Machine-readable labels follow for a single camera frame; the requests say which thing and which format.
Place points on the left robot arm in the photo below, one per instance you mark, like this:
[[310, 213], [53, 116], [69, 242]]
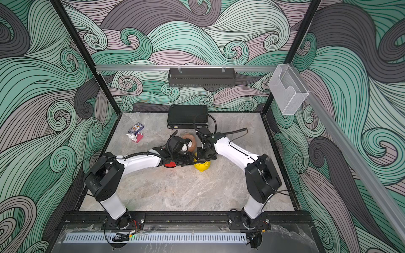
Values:
[[105, 175]]

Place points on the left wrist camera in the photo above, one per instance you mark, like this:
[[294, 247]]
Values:
[[179, 145]]

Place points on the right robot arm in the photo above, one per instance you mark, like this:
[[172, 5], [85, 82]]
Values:
[[262, 178]]

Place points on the black wall shelf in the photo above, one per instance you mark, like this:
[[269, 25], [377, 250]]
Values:
[[211, 78]]

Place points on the white pink bunny toy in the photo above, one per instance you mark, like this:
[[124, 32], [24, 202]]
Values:
[[135, 137]]

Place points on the card box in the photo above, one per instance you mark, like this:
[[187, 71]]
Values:
[[136, 128]]

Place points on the aluminium rail back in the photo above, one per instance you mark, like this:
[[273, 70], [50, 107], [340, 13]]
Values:
[[144, 67]]

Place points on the white cable duct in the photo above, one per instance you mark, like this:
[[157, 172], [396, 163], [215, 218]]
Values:
[[193, 237]]

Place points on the clear plastic holder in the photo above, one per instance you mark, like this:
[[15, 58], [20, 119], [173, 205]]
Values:
[[288, 89]]

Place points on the black case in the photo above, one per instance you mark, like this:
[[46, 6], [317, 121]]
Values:
[[187, 117]]

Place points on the yellow piggy bank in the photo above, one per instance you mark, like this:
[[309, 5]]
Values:
[[201, 163]]

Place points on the aluminium rail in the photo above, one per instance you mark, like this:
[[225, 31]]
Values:
[[144, 67], [326, 113]]

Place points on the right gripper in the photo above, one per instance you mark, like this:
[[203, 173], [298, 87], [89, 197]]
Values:
[[200, 156]]

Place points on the aluminium rail right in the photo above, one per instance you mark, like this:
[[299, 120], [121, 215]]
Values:
[[326, 113]]

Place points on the red piggy bank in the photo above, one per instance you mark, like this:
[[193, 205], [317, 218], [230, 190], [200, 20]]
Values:
[[170, 165]]

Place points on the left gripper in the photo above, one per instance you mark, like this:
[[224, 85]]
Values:
[[190, 159]]

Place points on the pink piggy bank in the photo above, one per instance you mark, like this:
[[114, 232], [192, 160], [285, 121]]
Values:
[[192, 142]]

